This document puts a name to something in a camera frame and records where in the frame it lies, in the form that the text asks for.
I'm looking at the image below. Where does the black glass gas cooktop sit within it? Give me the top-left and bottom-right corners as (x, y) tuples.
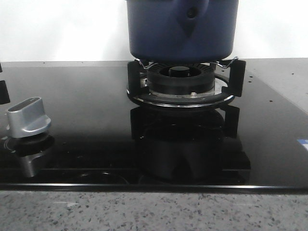
(0, 62), (308, 194)

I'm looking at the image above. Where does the blue cooking pot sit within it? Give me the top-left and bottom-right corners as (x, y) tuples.
(126, 0), (239, 64)

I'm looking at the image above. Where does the black gas burner head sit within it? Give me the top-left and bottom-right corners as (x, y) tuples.
(147, 64), (215, 95)

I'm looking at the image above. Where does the black pot support grate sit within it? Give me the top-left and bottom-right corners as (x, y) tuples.
(127, 57), (246, 109)

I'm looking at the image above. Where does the silver stove knob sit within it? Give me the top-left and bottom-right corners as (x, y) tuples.
(6, 97), (51, 138)

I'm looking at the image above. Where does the blue label sticker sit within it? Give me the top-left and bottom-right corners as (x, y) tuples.
(297, 139), (308, 151)

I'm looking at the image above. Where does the left black pot support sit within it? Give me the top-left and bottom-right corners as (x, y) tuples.
(0, 80), (11, 105)

